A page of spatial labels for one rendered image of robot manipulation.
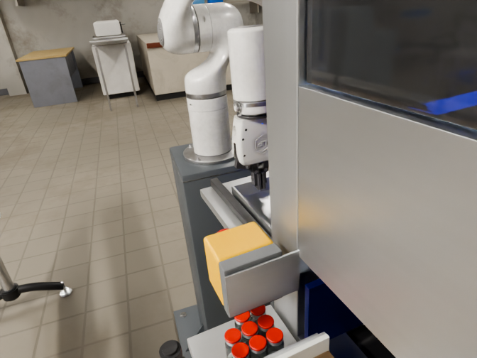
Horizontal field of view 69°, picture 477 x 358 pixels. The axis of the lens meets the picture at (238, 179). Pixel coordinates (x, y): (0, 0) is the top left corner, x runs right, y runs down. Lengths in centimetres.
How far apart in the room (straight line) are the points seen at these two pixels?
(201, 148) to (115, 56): 518
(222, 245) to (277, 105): 17
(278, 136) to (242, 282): 16
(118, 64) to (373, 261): 599
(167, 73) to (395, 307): 544
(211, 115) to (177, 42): 21
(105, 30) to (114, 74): 66
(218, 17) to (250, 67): 35
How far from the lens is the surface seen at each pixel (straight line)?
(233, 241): 42
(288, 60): 34
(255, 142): 72
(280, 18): 35
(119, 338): 177
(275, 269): 41
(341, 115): 29
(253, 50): 66
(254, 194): 81
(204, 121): 103
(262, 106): 69
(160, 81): 564
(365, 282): 33
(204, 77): 100
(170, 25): 96
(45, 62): 649
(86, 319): 192
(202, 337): 52
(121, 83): 623
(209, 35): 99
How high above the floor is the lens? 128
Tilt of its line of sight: 27 degrees down
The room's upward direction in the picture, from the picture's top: 5 degrees counter-clockwise
